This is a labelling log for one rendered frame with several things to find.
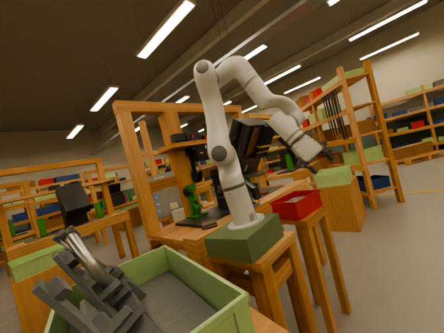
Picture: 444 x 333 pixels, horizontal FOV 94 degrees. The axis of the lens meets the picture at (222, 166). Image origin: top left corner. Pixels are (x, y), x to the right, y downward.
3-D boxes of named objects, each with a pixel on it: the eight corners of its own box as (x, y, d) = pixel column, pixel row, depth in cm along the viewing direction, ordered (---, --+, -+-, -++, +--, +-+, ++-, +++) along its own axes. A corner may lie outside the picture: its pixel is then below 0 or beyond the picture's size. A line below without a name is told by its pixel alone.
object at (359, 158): (371, 210, 321) (334, 61, 320) (309, 191, 551) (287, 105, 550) (405, 201, 321) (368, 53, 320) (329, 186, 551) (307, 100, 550)
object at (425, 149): (423, 155, 640) (420, 141, 640) (452, 154, 560) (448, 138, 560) (386, 165, 642) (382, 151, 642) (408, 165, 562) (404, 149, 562)
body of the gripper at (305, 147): (303, 135, 99) (320, 151, 95) (287, 148, 99) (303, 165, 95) (306, 128, 91) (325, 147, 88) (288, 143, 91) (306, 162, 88)
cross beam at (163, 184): (245, 165, 259) (243, 158, 259) (147, 193, 169) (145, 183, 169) (242, 166, 263) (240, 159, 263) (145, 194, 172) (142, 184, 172)
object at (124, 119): (261, 186, 260) (242, 111, 259) (150, 235, 156) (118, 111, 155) (255, 187, 266) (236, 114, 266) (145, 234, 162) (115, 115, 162)
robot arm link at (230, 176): (221, 193, 98) (204, 145, 98) (226, 187, 116) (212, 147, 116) (244, 185, 96) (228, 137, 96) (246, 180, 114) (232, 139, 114)
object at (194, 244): (310, 192, 217) (307, 178, 217) (202, 267, 112) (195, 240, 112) (298, 193, 227) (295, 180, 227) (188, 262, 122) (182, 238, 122)
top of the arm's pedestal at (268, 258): (296, 238, 103) (295, 231, 103) (263, 273, 80) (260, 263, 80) (246, 235, 126) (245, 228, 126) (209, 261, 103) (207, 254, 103)
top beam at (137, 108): (242, 111, 260) (240, 105, 259) (117, 111, 155) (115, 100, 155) (237, 114, 266) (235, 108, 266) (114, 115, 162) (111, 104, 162)
